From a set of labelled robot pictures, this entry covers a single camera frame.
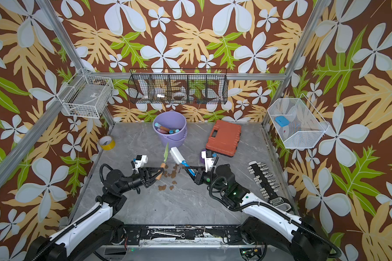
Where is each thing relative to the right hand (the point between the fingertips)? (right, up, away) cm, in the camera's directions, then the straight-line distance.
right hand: (184, 169), depth 71 cm
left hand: (-9, 0, -1) cm, 9 cm away
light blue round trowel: (-6, +19, +25) cm, 32 cm away
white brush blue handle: (-3, +4, +3) cm, 6 cm away
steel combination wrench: (-15, -30, +6) cm, 35 cm away
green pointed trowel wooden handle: (-14, +20, +26) cm, 36 cm away
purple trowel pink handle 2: (-15, +18, +26) cm, 35 cm away
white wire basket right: (+59, +20, +7) cm, 63 cm away
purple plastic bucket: (-10, +21, +30) cm, 38 cm away
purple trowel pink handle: (+9, +1, +28) cm, 29 cm away
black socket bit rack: (+46, -13, +18) cm, 51 cm away
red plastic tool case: (+24, +14, +34) cm, 44 cm away
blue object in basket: (+52, +23, +16) cm, 59 cm away
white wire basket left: (-53, +36, +15) cm, 66 cm away
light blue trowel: (-18, +22, +27) cm, 39 cm away
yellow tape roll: (-57, +11, +40) cm, 70 cm away
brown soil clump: (-9, -14, +20) cm, 26 cm away
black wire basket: (-6, +46, +26) cm, 53 cm away
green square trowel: (-10, +2, +3) cm, 10 cm away
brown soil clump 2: (-14, -14, +18) cm, 27 cm away
